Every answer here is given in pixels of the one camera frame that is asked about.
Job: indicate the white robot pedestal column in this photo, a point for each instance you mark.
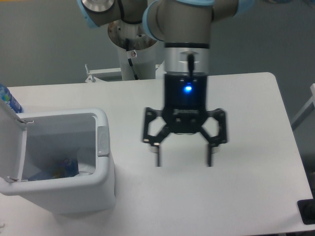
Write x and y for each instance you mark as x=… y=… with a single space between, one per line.
x=137 y=52

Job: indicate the white frame right edge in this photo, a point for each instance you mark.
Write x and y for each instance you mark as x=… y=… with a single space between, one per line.
x=305 y=111

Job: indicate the white plastic trash can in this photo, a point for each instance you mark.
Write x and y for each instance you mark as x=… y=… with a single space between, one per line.
x=30 y=142

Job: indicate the black device at table edge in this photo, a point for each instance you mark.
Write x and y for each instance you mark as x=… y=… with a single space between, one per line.
x=307 y=211

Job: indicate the white metal base frame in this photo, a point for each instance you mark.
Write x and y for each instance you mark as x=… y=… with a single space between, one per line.
x=107 y=75

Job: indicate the clear plastic water bottle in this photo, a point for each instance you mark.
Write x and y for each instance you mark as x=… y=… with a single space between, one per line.
x=65 y=168

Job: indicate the blue labelled bottle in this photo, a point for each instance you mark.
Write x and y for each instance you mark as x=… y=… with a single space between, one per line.
x=9 y=100

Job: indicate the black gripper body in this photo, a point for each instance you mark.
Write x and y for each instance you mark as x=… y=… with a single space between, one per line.
x=184 y=109

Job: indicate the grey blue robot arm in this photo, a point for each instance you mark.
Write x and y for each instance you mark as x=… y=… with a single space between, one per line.
x=184 y=28

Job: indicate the white plastic bag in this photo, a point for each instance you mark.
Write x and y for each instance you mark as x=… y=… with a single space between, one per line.
x=86 y=162

